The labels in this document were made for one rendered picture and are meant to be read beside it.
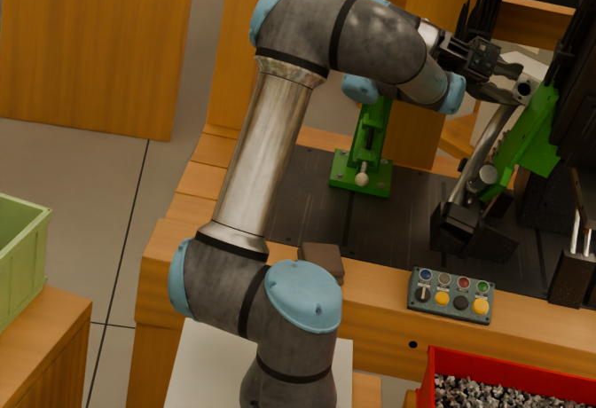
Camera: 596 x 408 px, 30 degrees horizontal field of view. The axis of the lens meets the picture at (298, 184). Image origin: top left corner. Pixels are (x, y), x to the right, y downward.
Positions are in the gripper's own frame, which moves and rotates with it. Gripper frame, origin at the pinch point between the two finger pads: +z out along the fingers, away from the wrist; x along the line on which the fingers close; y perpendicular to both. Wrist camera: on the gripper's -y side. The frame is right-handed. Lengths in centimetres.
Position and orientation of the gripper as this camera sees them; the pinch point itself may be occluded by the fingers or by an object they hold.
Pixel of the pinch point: (520, 92)
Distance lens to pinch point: 219.7
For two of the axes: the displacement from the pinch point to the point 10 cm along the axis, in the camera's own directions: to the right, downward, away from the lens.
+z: 9.0, 4.1, 1.4
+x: 3.7, -9.0, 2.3
